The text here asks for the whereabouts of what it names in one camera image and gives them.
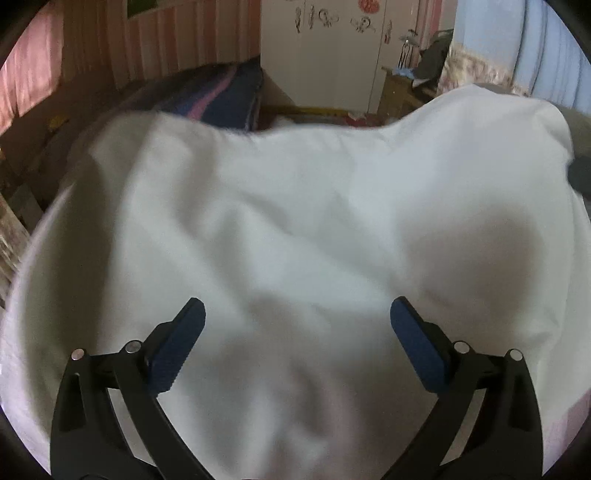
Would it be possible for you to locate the white wardrobe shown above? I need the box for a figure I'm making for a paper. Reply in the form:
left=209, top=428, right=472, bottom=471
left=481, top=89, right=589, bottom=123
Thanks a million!
left=259, top=0, right=455, bottom=114

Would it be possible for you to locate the pink bed sheet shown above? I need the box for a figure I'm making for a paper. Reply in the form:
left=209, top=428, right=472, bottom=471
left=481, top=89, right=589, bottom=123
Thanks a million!
left=0, top=258, right=591, bottom=480

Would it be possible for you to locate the dark clothes pile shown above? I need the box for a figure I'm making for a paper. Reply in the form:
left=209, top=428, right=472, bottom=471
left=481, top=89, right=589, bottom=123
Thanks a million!
left=416, top=30, right=455, bottom=81

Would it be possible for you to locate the striped blue pink blanket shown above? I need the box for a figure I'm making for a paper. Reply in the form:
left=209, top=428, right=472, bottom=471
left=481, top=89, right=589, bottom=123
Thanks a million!
left=69, top=62, right=266, bottom=134

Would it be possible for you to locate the blue floral curtain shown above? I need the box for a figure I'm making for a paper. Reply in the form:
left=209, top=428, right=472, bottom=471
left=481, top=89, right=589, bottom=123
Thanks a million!
left=436, top=0, right=591, bottom=116

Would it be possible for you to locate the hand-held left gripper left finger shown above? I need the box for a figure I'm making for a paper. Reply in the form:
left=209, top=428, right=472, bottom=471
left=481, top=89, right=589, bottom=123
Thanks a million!
left=48, top=298, right=206, bottom=480

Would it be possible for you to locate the red cloth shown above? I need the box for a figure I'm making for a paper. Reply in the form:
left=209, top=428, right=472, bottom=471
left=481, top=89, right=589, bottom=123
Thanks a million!
left=342, top=111, right=384, bottom=127

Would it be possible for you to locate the patterned fabric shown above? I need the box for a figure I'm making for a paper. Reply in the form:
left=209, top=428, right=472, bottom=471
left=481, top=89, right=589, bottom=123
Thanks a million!
left=0, top=185, right=33, bottom=287

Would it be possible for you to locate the white garment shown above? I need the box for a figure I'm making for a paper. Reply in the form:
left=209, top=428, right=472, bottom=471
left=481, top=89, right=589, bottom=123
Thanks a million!
left=0, top=83, right=578, bottom=480

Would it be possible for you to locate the pink curtain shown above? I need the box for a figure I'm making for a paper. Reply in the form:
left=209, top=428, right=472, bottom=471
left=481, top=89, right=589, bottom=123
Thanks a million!
left=0, top=4, right=65, bottom=134

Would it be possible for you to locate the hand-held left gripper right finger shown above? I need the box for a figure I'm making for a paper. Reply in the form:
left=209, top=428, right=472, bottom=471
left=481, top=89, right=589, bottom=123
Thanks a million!
left=390, top=296, right=543, bottom=480

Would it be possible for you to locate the wooden side table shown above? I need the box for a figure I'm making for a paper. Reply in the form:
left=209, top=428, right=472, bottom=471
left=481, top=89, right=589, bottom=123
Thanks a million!
left=376, top=67, right=437, bottom=118

